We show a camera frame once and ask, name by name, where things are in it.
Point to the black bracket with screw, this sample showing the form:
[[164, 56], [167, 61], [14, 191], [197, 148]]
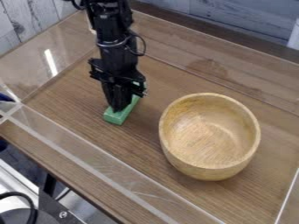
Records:
[[52, 212]]

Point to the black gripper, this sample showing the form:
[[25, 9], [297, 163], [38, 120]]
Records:
[[116, 72]]

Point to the light wooden bowl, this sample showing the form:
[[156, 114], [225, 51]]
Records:
[[209, 135]]

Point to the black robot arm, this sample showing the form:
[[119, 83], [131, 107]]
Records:
[[109, 18]]

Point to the black metal table leg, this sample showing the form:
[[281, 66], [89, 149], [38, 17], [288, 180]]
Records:
[[49, 185]]

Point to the green rectangular block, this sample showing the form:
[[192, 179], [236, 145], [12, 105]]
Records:
[[117, 117]]

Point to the clear acrylic tray enclosure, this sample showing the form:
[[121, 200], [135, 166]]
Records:
[[113, 163]]

